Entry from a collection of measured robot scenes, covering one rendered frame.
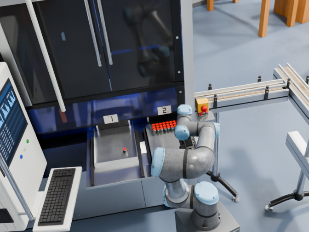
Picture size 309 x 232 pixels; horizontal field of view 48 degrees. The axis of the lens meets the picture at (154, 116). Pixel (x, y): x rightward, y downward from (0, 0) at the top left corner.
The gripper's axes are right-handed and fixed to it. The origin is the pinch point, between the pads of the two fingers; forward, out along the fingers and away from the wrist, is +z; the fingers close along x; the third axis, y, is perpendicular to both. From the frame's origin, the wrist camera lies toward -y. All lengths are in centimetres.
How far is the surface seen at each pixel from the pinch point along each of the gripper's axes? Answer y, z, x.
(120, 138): 31.1, 3.0, 37.5
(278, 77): 65, 0, -82
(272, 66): 220, 90, -153
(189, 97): 34.6, -17.3, -9.1
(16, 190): -21, -20, 87
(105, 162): 8.8, 0.3, 47.5
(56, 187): 4, 8, 78
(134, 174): -1.7, 3.5, 31.3
